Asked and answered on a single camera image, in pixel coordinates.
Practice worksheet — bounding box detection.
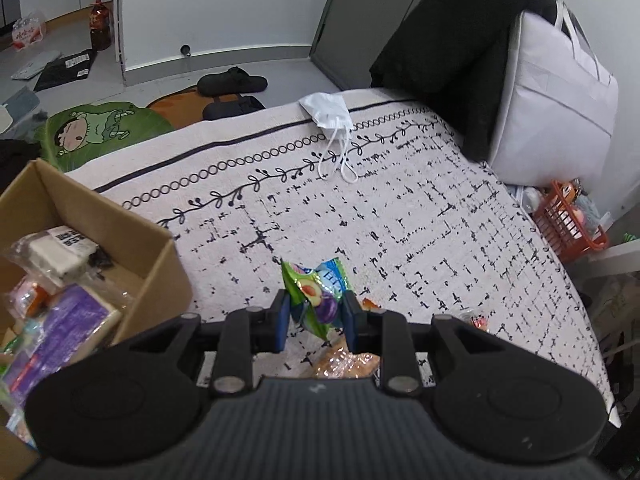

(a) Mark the dark brown drink bottle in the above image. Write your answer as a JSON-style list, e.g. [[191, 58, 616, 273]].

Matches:
[[89, 0, 112, 52]]

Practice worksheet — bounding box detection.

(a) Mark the dark grey panel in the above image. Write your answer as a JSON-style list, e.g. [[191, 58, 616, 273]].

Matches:
[[309, 0, 451, 92]]

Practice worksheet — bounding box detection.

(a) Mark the pack of water bottles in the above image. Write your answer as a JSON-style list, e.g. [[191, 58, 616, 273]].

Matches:
[[11, 10, 48, 53]]

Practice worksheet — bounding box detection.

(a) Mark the green blue fruit snack packet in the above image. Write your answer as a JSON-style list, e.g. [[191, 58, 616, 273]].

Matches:
[[280, 257, 353, 343]]

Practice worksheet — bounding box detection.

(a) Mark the white black-print snack packet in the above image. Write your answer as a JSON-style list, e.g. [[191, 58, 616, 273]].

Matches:
[[2, 225, 101, 288]]

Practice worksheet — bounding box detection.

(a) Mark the grey flat package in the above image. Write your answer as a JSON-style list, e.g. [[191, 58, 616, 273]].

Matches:
[[11, 51, 62, 81]]

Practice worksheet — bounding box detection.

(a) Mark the purple bar snack packet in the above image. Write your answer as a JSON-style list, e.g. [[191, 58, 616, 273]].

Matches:
[[7, 282, 123, 406]]

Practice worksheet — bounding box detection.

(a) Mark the black cloth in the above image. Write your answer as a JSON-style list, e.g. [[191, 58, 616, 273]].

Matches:
[[369, 0, 558, 163]]

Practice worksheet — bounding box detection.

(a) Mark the orange plastic basket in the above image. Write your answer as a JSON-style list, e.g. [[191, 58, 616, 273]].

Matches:
[[532, 180, 611, 265]]

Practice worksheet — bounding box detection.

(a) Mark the green cartoon mat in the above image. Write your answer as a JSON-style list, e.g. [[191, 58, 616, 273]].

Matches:
[[39, 101, 176, 173]]

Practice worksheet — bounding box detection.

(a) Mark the clear plastic bag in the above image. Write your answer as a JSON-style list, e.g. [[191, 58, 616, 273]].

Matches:
[[590, 275, 640, 351]]

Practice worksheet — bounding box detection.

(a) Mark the white face mask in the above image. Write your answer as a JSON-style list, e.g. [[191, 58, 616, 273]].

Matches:
[[298, 92, 360, 184]]

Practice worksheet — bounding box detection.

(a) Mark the white patterned bedspread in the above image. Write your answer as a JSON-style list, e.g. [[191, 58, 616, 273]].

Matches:
[[65, 87, 623, 428]]

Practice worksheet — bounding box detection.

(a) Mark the orange bread snack packet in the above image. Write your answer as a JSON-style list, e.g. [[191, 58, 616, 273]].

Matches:
[[305, 335, 382, 380]]

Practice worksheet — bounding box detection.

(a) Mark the grey blue cloth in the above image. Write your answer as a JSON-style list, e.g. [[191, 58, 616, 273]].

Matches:
[[0, 86, 41, 136]]

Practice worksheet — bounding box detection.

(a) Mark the black slipper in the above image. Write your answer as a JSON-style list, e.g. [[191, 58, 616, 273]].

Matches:
[[202, 94, 266, 122], [196, 66, 269, 97]]

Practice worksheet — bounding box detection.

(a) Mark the small orange snack packet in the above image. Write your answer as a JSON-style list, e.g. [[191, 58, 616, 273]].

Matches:
[[10, 275, 53, 321], [457, 310, 490, 332]]

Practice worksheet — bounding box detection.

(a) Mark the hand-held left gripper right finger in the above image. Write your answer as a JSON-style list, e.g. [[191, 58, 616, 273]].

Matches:
[[342, 290, 516, 395]]

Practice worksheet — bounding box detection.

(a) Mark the black garment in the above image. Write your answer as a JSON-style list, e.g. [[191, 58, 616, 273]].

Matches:
[[0, 139, 42, 196]]

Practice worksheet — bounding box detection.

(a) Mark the white storage bag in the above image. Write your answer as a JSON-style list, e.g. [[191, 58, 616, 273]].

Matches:
[[487, 2, 620, 191]]

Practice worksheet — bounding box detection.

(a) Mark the black plastic bag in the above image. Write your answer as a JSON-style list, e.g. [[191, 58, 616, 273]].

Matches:
[[34, 49, 98, 92]]

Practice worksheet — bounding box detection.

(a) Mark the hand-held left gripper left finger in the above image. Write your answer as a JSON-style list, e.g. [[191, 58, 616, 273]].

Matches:
[[115, 290, 292, 396]]

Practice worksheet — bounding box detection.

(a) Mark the brown cardboard box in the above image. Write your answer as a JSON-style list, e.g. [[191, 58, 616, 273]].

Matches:
[[0, 158, 194, 480]]

